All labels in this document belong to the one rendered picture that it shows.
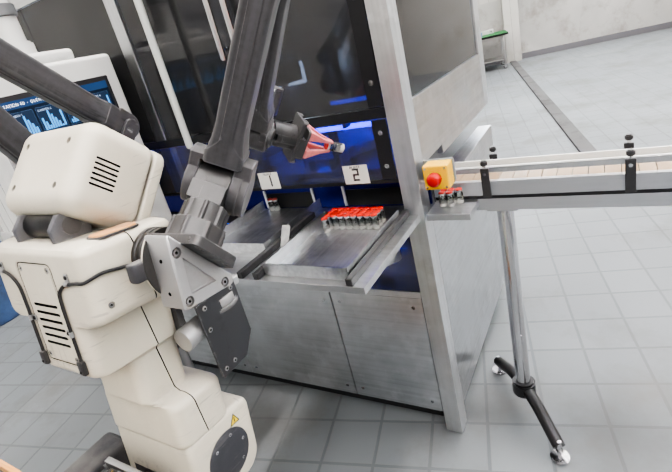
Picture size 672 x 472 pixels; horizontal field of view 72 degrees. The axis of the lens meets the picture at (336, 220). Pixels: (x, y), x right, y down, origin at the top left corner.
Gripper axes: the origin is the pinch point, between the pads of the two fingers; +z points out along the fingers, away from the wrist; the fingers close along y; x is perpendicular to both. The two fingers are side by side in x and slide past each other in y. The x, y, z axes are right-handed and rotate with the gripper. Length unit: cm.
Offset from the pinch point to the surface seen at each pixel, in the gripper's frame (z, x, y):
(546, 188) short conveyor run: 62, 11, -6
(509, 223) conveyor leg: 65, 4, 9
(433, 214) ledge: 41.0, -0.9, 13.5
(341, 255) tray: 13.5, 4.9, 27.6
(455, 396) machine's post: 74, 18, 73
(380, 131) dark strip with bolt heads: 22.0, -16.1, -1.9
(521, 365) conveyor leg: 92, 20, 55
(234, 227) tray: -2, -40, 52
